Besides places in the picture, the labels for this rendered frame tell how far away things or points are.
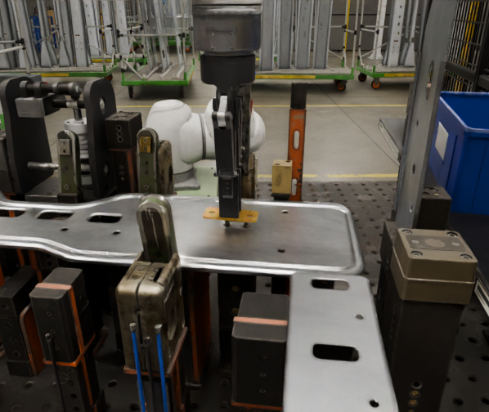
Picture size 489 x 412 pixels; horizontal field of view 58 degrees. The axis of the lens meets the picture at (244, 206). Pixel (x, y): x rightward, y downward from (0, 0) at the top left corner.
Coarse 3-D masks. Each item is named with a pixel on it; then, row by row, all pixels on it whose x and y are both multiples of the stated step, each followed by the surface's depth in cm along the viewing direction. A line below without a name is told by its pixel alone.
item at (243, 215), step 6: (210, 210) 70; (216, 210) 70; (246, 210) 71; (204, 216) 68; (210, 216) 68; (216, 216) 68; (240, 216) 69; (246, 216) 69; (252, 216) 70; (252, 222) 67
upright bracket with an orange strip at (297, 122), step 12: (300, 84) 75; (300, 96) 75; (300, 108) 77; (300, 120) 77; (300, 132) 78; (288, 144) 79; (300, 144) 79; (288, 156) 80; (300, 156) 80; (300, 168) 81; (300, 180) 82; (300, 192) 83; (288, 288) 92
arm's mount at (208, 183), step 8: (200, 168) 165; (208, 168) 165; (200, 176) 159; (208, 176) 159; (200, 184) 153; (208, 184) 153; (216, 184) 153; (184, 192) 146; (192, 192) 147; (200, 192) 147; (208, 192) 147; (216, 192) 147
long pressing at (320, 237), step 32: (0, 192) 82; (0, 224) 71; (32, 224) 71; (64, 224) 71; (96, 224) 71; (128, 224) 71; (192, 224) 71; (224, 224) 71; (256, 224) 71; (288, 224) 71; (320, 224) 71; (352, 224) 71; (64, 256) 63; (96, 256) 62; (128, 256) 62; (192, 256) 62; (224, 256) 62; (256, 256) 62; (288, 256) 62; (320, 256) 62; (352, 256) 62
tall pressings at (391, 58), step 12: (396, 0) 732; (408, 0) 760; (396, 12) 736; (408, 12) 764; (420, 12) 767; (456, 12) 720; (396, 24) 742; (408, 24) 769; (420, 24) 773; (456, 24) 725; (396, 36) 749; (408, 36) 781; (420, 36) 778; (456, 36) 781; (396, 48) 756; (408, 48) 764; (384, 60) 788; (396, 60) 763; (408, 60) 766
